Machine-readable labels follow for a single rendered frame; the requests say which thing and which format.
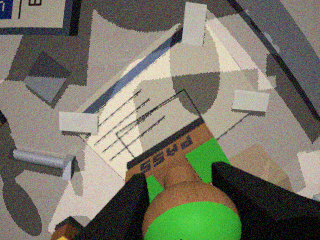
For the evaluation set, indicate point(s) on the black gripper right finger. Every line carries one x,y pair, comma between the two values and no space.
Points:
267,212

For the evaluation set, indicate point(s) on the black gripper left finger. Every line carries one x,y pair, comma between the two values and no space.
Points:
122,217

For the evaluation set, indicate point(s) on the white inspection card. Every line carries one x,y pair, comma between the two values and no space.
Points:
185,74

